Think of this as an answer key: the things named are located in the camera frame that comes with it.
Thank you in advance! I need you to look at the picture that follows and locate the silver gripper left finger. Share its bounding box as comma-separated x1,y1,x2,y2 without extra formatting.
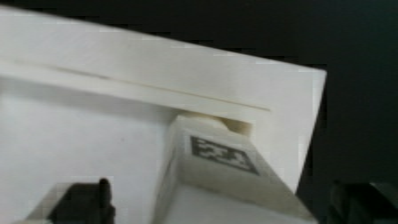
46,178,116,224

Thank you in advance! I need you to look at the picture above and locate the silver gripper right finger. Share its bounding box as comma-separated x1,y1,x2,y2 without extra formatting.
327,182,398,224

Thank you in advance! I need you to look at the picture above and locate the white leg with tag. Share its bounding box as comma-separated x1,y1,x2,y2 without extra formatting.
153,113,316,224

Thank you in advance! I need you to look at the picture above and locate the white square tabletop part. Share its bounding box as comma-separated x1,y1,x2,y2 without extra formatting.
0,4,327,224

